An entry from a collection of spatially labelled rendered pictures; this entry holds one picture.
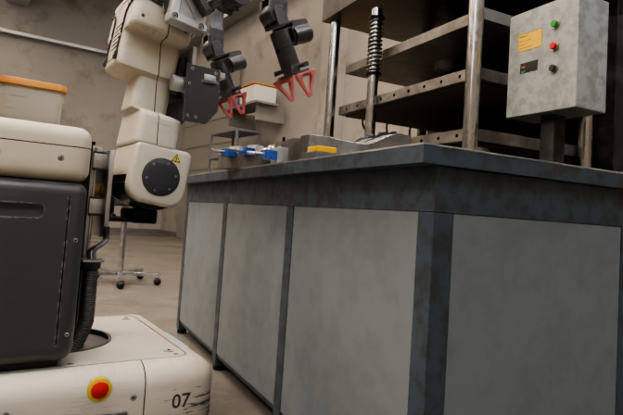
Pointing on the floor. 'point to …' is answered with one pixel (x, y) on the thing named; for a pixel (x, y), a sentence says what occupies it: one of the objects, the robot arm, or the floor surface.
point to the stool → (123, 259)
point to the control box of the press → (558, 67)
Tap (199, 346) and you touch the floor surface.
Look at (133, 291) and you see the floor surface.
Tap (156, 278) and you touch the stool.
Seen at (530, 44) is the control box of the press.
